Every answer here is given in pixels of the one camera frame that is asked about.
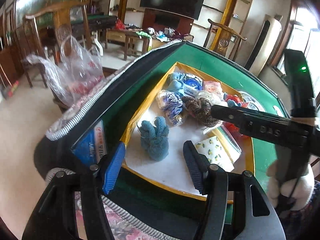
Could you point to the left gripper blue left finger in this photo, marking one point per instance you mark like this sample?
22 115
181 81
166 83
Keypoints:
111 167

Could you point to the grey round table centre disc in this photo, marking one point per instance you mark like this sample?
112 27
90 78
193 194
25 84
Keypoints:
252 103

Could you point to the blue white patterned bundle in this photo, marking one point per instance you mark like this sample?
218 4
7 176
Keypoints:
172 106

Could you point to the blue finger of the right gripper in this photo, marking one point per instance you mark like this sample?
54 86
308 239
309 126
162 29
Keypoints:
227 114

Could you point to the red soft item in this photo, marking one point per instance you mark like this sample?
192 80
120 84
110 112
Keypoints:
234 101

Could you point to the wooden chair by window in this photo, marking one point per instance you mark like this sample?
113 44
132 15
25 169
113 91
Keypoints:
224 35

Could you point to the plaid sleeved right forearm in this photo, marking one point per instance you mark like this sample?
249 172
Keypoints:
304 223

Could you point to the white gloved right hand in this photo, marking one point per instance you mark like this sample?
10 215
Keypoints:
303 190

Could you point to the white paper card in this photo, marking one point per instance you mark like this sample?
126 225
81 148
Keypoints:
278 111

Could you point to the clear plastic bag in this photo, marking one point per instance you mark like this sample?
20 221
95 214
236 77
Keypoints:
80 70

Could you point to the wooden armchair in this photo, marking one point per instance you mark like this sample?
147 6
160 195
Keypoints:
61 23

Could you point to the low wooden coffee table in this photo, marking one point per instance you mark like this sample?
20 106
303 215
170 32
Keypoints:
135 44

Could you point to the yellow rimmed storage tray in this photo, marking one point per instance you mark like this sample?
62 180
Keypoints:
170 174

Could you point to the blue white tissue pack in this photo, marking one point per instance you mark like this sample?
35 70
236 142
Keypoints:
192 84

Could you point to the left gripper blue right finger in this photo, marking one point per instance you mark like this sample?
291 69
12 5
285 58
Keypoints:
197 165

